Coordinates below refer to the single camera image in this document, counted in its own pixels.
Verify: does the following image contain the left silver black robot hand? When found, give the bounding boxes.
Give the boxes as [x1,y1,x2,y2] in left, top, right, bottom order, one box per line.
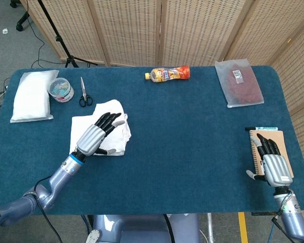
[75,112,126,156]

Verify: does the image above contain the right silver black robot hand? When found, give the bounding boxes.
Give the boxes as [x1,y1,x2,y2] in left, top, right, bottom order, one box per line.
[246,133,293,188]

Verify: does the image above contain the green white marker pen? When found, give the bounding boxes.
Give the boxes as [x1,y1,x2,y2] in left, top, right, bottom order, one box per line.
[245,126,279,132]

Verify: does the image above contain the rattan folding screen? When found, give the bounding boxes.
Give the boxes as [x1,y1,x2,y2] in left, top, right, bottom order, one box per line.
[20,0,304,243]

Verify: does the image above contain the black floor cable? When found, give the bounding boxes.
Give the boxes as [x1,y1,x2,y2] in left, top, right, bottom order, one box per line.
[25,0,66,69]

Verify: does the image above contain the blue-grey robot torso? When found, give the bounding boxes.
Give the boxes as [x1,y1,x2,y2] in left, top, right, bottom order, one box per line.
[87,214,201,243]

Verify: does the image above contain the clear bag brown contents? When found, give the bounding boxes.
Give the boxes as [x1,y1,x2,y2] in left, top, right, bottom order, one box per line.
[214,58,265,109]

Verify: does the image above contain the black-handled scissors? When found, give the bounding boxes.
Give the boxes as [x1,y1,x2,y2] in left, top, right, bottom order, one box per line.
[78,76,94,107]

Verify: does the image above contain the orange yellow drink bottle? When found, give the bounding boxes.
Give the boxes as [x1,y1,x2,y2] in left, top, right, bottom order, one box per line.
[144,65,191,83]

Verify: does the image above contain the black tripod stand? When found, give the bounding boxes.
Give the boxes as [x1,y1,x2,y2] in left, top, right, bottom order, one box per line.
[36,0,98,68]

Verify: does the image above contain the white T-shirt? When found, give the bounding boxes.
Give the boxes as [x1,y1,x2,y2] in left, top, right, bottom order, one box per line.
[69,99,132,156]

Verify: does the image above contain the white plastic bag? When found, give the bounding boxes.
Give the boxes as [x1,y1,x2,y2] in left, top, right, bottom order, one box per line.
[10,69,60,124]

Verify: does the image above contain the white metal pole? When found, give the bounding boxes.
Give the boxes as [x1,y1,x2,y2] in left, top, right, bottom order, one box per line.
[207,213,215,243]

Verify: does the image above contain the clear jar of coloured clips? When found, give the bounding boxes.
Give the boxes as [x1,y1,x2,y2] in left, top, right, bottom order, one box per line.
[47,77,75,103]

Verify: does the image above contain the black office chair base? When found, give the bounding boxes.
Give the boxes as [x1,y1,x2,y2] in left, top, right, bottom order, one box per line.
[10,0,31,32]

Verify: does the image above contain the brown spiral notebook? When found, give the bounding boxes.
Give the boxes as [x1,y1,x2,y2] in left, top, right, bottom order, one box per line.
[248,130,294,179]

